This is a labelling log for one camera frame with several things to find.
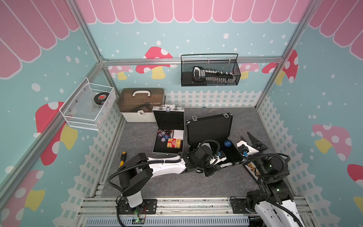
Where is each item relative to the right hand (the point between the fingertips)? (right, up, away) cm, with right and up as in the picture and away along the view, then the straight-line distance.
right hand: (247, 133), depth 67 cm
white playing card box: (-35, -3, +32) cm, 48 cm away
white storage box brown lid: (-63, +17, +28) cm, 71 cm away
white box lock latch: (-62, +12, +32) cm, 71 cm away
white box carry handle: (-62, +27, +35) cm, 76 cm away
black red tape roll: (-78, +19, +12) cm, 81 cm away
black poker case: (-11, +2, +24) cm, 26 cm away
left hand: (-12, -21, +12) cm, 27 cm away
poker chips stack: (-47, -4, +32) cm, 57 cm away
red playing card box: (-38, -9, +27) cm, 47 cm away
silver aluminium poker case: (-41, +8, +27) cm, 50 cm away
